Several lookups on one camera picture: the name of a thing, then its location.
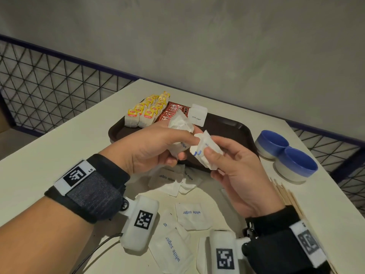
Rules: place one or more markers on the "person's left hand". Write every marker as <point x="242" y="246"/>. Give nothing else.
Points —
<point x="142" y="148"/>

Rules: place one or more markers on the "person's right hand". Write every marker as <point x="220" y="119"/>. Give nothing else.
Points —
<point x="248" y="179"/>

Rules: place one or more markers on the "bundle of wooden stir sticks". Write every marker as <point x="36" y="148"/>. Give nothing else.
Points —
<point x="288" y="196"/>

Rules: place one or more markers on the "bundle of white sugar packets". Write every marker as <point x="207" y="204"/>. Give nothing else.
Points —
<point x="178" y="119"/>

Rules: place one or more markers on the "row of red coffee sachets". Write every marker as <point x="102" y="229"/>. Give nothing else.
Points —
<point x="171" y="109"/>

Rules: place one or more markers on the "brown plastic tray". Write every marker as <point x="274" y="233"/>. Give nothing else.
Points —
<point x="228" y="131"/>

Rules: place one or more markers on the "pile of white sugar packets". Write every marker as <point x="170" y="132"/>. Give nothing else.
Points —
<point x="171" y="248"/>

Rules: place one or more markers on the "blue and white bowl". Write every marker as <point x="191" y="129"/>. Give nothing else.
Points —
<point x="296" y="165"/>
<point x="271" y="142"/>

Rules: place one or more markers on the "black wristband white markers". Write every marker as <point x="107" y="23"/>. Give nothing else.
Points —
<point x="271" y="225"/>
<point x="94" y="194"/>

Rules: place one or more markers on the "purple metal mesh railing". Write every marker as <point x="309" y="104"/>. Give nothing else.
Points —
<point x="57" y="53"/>

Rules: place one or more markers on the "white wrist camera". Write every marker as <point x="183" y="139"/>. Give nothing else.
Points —
<point x="137" y="236"/>
<point x="222" y="239"/>

